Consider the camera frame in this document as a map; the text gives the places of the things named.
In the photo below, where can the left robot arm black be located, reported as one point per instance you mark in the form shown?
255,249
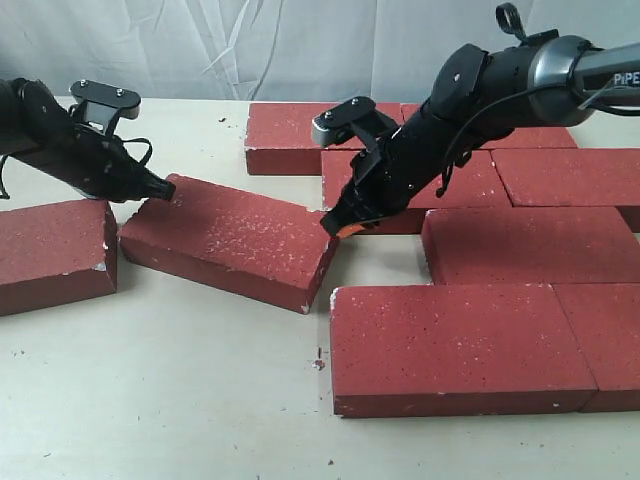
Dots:
32,119

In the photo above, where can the red brick back row left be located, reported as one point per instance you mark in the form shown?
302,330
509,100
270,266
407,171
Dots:
279,138

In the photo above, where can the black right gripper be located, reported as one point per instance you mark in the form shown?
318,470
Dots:
384,180

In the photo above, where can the red brick back row right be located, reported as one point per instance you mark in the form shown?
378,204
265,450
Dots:
534,138

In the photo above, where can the right robot arm black grey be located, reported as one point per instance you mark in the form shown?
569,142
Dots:
478,97

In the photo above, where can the red brick underneath stack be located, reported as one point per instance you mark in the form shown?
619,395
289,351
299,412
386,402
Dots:
56,254

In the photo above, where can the red brick with white scuffs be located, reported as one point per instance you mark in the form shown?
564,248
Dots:
238,241

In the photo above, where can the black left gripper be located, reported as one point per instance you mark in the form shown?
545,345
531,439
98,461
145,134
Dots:
100,167

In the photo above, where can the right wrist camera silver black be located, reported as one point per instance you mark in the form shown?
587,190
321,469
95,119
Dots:
355,118

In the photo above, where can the white wrinkled backdrop cloth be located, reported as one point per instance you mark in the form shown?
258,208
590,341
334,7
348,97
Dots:
245,50

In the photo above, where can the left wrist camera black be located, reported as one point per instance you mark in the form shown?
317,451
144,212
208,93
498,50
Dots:
103,104

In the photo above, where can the red brick second row right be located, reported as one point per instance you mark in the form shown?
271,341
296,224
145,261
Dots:
572,177

